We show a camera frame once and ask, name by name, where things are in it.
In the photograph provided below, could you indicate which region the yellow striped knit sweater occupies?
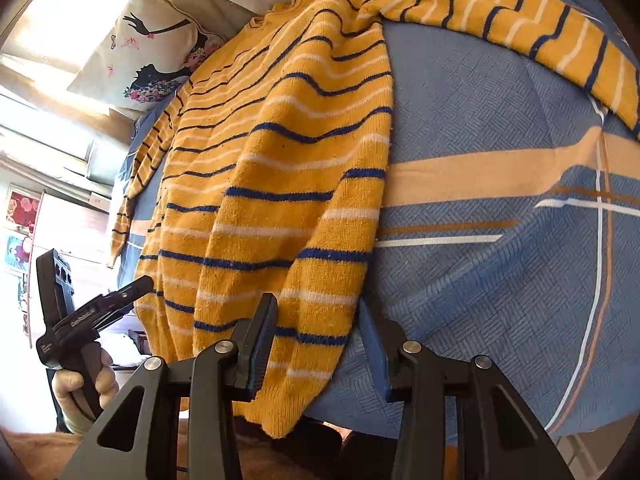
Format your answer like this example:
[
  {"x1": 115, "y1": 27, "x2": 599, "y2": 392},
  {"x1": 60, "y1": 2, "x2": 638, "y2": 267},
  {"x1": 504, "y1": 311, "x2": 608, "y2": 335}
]
[{"x1": 109, "y1": 0, "x2": 640, "y2": 440}]

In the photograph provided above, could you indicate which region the person's left hand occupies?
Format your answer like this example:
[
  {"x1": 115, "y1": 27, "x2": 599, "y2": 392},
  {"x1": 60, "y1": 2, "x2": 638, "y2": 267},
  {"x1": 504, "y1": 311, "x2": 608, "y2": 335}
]
[{"x1": 52, "y1": 350, "x2": 119, "y2": 436}]

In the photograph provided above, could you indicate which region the blue plaid bed sheet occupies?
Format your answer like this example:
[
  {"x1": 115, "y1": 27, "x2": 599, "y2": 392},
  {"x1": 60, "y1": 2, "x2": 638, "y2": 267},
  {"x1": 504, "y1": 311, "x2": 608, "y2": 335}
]
[{"x1": 115, "y1": 0, "x2": 640, "y2": 442}]

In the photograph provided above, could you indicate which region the woman silhouette butterfly pillow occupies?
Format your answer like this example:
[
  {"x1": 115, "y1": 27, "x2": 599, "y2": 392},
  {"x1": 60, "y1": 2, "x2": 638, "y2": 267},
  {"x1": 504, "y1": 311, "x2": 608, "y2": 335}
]
[{"x1": 67, "y1": 0, "x2": 224, "y2": 112}]

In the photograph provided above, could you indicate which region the beige padded headboard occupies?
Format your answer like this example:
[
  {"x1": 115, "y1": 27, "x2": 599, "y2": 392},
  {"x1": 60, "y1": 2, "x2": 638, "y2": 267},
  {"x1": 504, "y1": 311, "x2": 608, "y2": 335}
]
[{"x1": 169, "y1": 0, "x2": 255, "y2": 40}]

